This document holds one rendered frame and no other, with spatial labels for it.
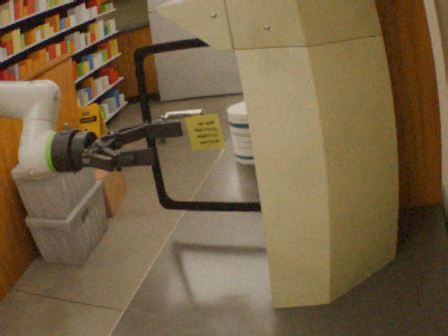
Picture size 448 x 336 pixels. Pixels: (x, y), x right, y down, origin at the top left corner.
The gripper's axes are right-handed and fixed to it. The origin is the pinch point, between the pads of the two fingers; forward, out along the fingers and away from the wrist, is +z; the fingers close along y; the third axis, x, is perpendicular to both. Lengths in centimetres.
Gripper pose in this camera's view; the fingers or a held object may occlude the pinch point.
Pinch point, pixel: (162, 142)
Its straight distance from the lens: 109.2
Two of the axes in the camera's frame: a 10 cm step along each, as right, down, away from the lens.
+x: 1.6, 9.2, 3.7
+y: 2.6, -4.0, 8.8
